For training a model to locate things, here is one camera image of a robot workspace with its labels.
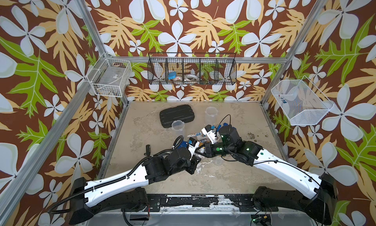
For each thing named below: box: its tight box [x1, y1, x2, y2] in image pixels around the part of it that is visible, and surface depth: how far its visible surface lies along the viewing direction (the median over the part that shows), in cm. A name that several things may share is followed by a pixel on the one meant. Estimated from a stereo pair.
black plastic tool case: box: [159, 104, 195, 129], surface depth 107 cm
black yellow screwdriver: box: [145, 144, 151, 157], surface depth 95 cm
